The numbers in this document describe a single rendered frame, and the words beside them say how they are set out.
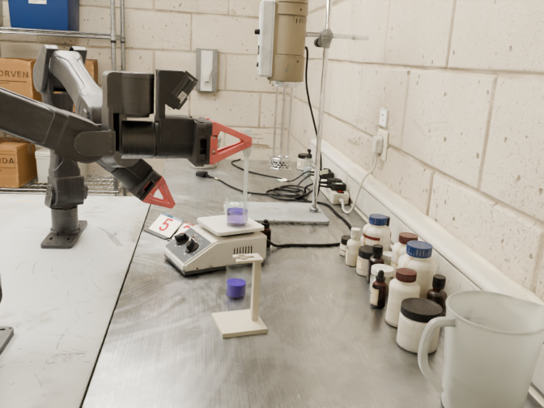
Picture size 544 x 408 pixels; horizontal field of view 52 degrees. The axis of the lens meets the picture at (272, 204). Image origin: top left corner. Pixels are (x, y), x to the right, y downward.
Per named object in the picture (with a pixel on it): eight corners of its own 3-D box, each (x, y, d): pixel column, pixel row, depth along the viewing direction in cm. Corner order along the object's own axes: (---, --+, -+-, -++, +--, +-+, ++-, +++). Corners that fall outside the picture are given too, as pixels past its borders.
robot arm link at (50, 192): (88, 183, 136) (79, 178, 140) (51, 186, 130) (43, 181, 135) (89, 208, 138) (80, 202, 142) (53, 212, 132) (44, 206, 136)
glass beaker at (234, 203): (231, 231, 122) (232, 195, 120) (220, 224, 127) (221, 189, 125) (255, 227, 126) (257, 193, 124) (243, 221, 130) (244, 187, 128)
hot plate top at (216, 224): (217, 236, 120) (217, 232, 119) (195, 221, 130) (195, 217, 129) (265, 230, 126) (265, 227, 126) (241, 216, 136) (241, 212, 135)
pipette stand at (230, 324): (222, 337, 93) (224, 265, 90) (210, 316, 101) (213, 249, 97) (267, 333, 96) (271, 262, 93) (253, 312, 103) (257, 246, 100)
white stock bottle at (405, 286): (381, 324, 102) (387, 273, 99) (388, 312, 106) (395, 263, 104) (412, 332, 99) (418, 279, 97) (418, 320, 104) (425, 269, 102)
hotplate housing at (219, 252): (184, 278, 117) (184, 241, 115) (162, 257, 128) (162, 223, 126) (274, 263, 129) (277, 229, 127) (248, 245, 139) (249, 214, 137)
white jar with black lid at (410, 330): (431, 359, 90) (436, 318, 89) (390, 346, 94) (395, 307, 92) (441, 342, 96) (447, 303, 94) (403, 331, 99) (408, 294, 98)
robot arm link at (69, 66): (130, 112, 113) (77, 36, 129) (87, 112, 108) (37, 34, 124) (119, 159, 120) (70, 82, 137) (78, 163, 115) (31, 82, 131)
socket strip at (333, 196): (332, 205, 182) (333, 191, 181) (310, 178, 220) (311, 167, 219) (348, 205, 183) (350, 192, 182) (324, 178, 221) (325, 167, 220)
